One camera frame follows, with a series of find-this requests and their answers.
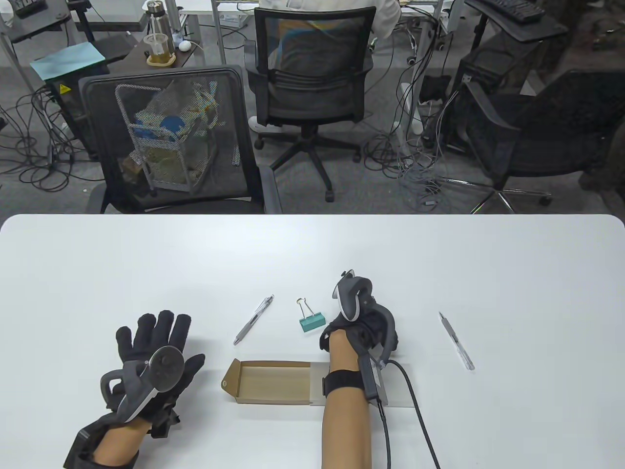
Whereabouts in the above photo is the person's left hand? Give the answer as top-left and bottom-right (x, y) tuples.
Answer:
(100, 310), (206, 425)

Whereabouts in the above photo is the person's right hand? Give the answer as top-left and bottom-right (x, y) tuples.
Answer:
(320, 303), (401, 364)

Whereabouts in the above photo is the green binder clip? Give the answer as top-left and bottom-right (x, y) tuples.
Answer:
(296, 298), (327, 333)

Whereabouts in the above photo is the clear grey-grip gel pen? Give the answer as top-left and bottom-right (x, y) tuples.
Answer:
(233, 295), (275, 346)

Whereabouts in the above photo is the slim clear pen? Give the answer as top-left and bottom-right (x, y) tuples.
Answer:
(438, 312), (475, 371)

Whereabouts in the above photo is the kraft pull-out pencil case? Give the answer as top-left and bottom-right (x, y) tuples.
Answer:
(221, 358), (391, 407)

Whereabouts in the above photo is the person's left forearm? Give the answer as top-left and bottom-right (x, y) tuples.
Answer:
(93, 420), (152, 466)

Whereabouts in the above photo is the grey left hand controller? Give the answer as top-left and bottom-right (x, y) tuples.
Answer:
(100, 346), (185, 422)

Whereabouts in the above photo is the grey hand controller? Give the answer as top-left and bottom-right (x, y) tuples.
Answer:
(100, 346), (185, 422)
(332, 270), (397, 364)

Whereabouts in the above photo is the grey right hand controller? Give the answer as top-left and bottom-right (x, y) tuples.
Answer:
(332, 270), (397, 364)

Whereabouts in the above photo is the black mesh armchair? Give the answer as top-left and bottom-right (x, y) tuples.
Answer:
(78, 65), (283, 214)

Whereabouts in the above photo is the black cabinet yellow label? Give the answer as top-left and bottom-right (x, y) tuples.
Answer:
(46, 73), (105, 162)

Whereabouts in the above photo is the black chrome-base office chair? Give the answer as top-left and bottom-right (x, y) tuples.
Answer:
(435, 68), (625, 214)

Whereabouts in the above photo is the dark brown side desk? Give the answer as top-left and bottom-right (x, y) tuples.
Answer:
(105, 37), (208, 70)

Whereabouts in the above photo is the black mesh swivel chair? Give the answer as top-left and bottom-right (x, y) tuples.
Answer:
(243, 6), (374, 203)

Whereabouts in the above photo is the glass cup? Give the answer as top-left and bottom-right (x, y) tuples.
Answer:
(143, 33), (177, 66)

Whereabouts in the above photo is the teal sheet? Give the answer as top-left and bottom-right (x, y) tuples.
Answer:
(30, 42), (106, 82)

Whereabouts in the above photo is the steel-lid water bottle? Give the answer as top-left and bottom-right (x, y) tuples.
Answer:
(147, 1), (169, 37)

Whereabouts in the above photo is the black stand tray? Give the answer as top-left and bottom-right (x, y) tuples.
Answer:
(9, 0), (72, 43)

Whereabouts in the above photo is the black keyboard tray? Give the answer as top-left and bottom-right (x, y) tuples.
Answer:
(464, 0), (569, 43)

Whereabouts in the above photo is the black keyboard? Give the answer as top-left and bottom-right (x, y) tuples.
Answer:
(481, 0), (546, 24)

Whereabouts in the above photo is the black right wrist mount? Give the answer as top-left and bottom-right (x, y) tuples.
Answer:
(323, 356), (391, 407)

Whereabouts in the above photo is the black wrist mount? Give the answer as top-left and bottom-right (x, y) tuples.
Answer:
(323, 356), (391, 407)
(63, 410), (181, 469)

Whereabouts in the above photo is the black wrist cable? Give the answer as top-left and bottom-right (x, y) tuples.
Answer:
(378, 361), (442, 469)

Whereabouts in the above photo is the black left wrist mount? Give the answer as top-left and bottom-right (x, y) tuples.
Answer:
(63, 410), (181, 469)

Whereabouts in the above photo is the wire basket cart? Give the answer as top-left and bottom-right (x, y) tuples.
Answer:
(115, 81), (221, 193)

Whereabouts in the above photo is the tangle of grey floor cables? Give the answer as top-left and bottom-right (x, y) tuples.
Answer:
(364, 10), (462, 211)

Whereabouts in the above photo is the tangle of black floor cables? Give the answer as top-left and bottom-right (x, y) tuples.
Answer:
(0, 83), (101, 192)

